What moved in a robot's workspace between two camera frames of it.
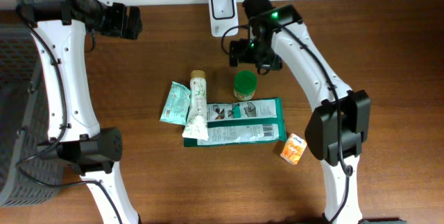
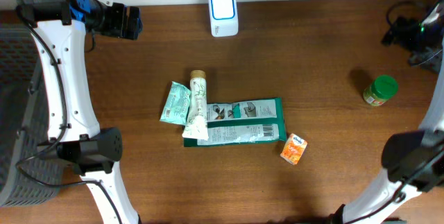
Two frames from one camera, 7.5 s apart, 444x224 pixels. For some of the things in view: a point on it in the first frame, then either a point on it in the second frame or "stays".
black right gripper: x=269 y=59 -> x=403 y=29
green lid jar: x=245 y=82 -> x=381 y=89
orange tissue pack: x=293 y=149 stays
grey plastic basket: x=28 y=177 stays
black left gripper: x=122 y=21 stays
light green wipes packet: x=177 y=105 stays
